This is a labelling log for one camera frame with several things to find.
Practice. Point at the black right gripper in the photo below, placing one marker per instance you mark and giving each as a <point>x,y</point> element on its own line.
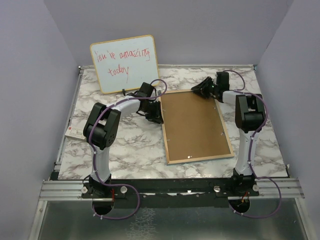
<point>200,88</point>

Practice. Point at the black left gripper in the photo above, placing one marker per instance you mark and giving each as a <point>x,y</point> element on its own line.
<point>155,117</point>

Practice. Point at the brown frame backing board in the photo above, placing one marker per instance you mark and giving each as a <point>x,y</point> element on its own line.
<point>195,125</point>

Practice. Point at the wooden picture frame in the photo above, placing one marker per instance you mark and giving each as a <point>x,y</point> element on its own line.
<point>165,130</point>

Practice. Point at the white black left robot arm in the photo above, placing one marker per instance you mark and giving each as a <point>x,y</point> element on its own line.
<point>101,128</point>

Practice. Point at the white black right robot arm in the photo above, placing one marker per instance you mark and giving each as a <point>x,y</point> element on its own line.
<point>251,115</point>

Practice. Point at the yellow framed whiteboard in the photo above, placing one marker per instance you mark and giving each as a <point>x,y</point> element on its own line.
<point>124,64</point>

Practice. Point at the small white cardboard box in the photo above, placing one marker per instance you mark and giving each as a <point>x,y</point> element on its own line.
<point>75,133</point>

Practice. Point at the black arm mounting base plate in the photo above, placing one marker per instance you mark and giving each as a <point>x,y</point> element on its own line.
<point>168,193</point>

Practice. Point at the aluminium table edge rail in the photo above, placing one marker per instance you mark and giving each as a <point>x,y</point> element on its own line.
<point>57,163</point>

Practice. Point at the front aluminium rail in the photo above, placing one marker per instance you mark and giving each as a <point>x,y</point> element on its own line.
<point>71,190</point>

